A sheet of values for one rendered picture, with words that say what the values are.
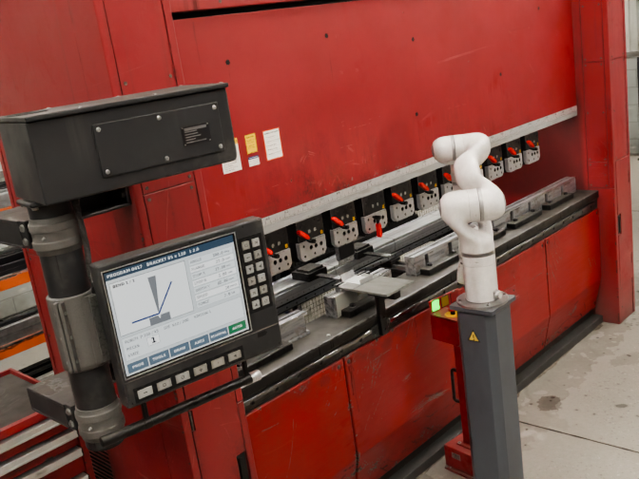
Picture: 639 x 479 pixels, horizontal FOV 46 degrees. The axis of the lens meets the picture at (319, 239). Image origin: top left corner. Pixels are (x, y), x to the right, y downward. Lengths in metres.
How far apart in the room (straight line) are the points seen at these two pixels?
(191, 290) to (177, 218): 0.50
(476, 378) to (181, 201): 1.30
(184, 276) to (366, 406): 1.57
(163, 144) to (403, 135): 1.79
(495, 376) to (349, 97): 1.25
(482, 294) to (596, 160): 2.27
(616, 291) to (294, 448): 2.75
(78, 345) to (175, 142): 0.54
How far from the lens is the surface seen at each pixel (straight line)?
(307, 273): 3.36
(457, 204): 2.71
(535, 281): 4.33
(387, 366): 3.32
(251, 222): 1.93
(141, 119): 1.80
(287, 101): 2.91
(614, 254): 5.04
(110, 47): 2.22
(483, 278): 2.79
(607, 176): 4.92
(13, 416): 2.70
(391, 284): 3.14
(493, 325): 2.82
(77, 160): 1.76
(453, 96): 3.76
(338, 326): 3.12
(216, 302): 1.92
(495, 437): 3.01
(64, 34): 2.39
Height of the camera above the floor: 2.02
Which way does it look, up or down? 15 degrees down
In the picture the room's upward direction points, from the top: 8 degrees counter-clockwise
